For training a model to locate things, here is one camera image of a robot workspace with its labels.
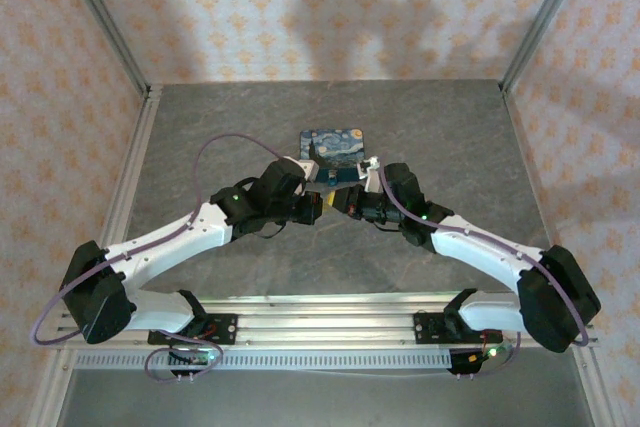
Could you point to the starry night painting mat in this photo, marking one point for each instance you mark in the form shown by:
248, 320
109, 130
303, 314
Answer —
332, 149

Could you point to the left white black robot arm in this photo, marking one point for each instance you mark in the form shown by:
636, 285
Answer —
165, 242

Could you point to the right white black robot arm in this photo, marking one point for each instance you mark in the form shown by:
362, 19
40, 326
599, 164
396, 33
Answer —
480, 247

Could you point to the left green lit controller board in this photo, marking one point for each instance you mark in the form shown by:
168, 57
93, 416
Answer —
197, 357

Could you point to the green lit controller board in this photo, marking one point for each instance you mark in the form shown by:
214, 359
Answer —
480, 359
197, 357

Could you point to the right green lit controller board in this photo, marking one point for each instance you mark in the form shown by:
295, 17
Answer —
480, 359

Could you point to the aluminium mounting rail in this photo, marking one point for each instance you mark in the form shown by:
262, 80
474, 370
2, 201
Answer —
325, 322

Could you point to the left aluminium side rail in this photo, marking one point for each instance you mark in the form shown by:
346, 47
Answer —
132, 177

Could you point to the aluminium side rail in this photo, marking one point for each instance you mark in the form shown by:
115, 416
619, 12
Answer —
535, 172
132, 177

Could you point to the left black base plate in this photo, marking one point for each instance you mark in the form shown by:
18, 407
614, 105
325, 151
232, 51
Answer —
225, 329

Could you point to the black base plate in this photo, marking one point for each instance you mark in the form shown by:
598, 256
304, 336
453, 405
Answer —
225, 329
427, 327

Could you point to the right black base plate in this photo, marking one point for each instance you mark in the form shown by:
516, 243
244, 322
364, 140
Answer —
427, 327

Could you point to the right aluminium side rail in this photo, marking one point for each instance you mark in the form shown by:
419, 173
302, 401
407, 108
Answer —
535, 172

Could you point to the right aluminium frame post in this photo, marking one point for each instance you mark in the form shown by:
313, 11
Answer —
545, 17

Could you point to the aluminium frame post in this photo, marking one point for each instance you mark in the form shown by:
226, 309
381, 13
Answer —
545, 17
102, 22

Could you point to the left aluminium frame post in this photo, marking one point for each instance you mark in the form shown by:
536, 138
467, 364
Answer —
102, 22

